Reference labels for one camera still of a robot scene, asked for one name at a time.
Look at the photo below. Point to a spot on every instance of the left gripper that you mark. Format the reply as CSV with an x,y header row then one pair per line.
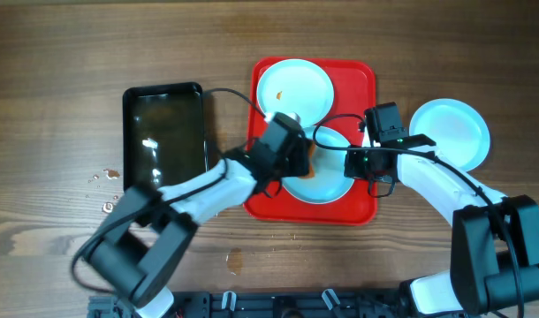
x,y
301,163

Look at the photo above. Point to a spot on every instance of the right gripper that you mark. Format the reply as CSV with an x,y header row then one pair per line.
x,y
353,168

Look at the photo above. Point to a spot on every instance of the orange green scrub sponge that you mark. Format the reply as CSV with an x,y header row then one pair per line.
x,y
312,159

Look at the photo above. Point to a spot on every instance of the light blue plate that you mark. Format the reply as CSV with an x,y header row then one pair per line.
x,y
329,183
457,129
296,86

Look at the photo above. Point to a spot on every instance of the light blue plate top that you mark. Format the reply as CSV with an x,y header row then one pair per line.
x,y
296,86

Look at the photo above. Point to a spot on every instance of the light blue plate bottom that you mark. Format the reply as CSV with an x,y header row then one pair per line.
x,y
457,129

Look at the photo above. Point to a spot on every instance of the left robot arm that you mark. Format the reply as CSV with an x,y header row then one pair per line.
x,y
141,242

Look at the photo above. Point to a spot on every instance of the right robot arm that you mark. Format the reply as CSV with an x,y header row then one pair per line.
x,y
495,238

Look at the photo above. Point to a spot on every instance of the red plastic tray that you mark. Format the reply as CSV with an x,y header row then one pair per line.
x,y
354,86

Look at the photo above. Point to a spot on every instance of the black water tray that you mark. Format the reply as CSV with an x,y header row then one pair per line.
x,y
164,140

